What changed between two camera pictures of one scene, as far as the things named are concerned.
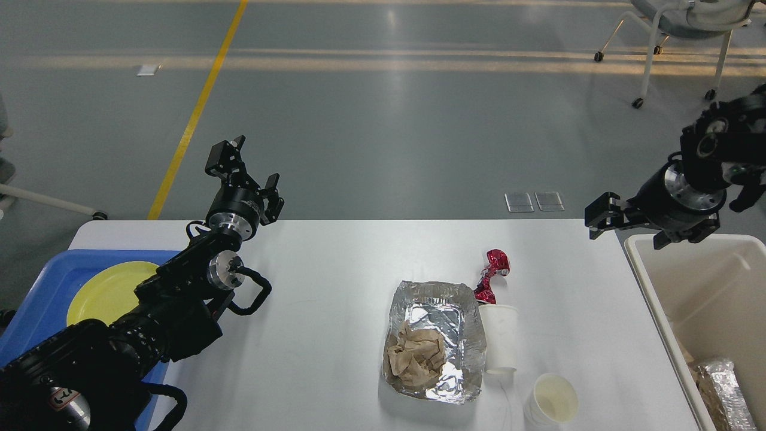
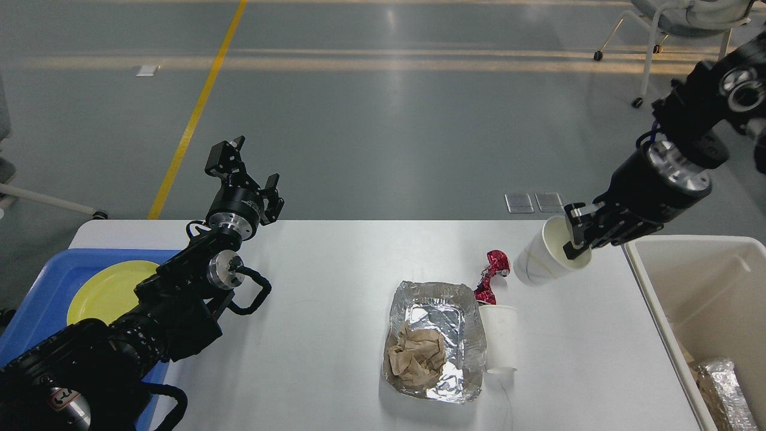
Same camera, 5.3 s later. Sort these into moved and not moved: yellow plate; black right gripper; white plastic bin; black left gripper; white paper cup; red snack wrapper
Moved: white paper cup; black right gripper
Not moved: red snack wrapper; white plastic bin; yellow plate; black left gripper
